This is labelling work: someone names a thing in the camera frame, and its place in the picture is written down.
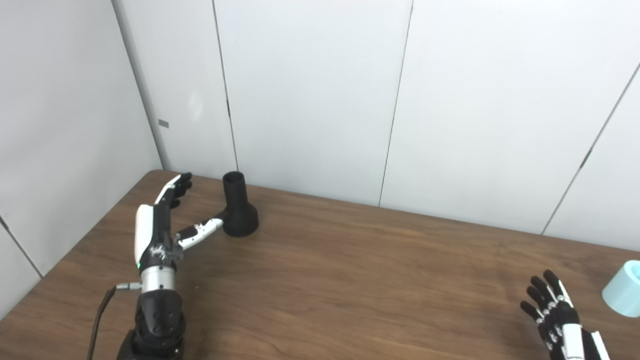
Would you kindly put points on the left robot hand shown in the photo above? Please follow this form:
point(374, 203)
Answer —
point(157, 235)

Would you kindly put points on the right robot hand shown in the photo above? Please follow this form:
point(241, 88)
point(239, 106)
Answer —
point(565, 325)

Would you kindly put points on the black nozzle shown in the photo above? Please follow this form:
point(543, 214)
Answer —
point(240, 220)

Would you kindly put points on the small gray wall label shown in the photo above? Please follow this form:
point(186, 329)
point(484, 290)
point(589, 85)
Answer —
point(163, 123)

